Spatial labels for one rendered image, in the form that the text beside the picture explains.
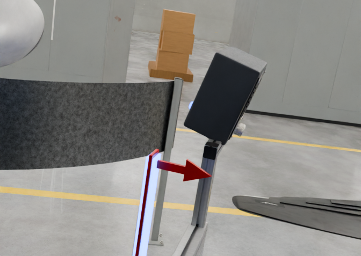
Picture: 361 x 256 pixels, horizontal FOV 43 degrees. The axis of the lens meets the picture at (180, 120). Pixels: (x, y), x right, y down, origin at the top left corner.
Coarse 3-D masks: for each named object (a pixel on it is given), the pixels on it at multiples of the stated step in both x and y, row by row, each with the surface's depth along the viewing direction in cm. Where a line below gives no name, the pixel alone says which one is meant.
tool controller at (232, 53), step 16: (224, 64) 100; (240, 64) 100; (256, 64) 108; (208, 80) 102; (224, 80) 101; (240, 80) 100; (256, 80) 100; (208, 96) 103; (224, 96) 102; (240, 96) 101; (192, 112) 104; (208, 112) 104; (224, 112) 103; (240, 112) 102; (192, 128) 105; (208, 128) 104; (224, 128) 103; (240, 128) 106; (224, 144) 104
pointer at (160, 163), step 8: (160, 160) 47; (160, 168) 47; (168, 168) 47; (176, 168) 46; (184, 168) 46; (192, 168) 46; (200, 168) 46; (184, 176) 46; (192, 176) 46; (200, 176) 46; (208, 176) 46
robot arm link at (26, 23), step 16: (0, 0) 68; (16, 0) 69; (32, 0) 73; (0, 16) 67; (16, 16) 68; (32, 16) 71; (0, 32) 66; (16, 32) 68; (32, 32) 70; (0, 48) 67; (16, 48) 69; (32, 48) 73; (0, 64) 71
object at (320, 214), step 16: (240, 208) 36; (256, 208) 38; (272, 208) 39; (288, 208) 41; (304, 208) 42; (320, 208) 42; (336, 208) 43; (352, 208) 43; (304, 224) 36; (320, 224) 37; (336, 224) 38; (352, 224) 38
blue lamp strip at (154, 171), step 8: (152, 168) 46; (152, 176) 46; (152, 184) 47; (152, 192) 47; (152, 200) 48; (152, 208) 49; (144, 224) 48; (144, 232) 48; (144, 240) 48; (144, 248) 49
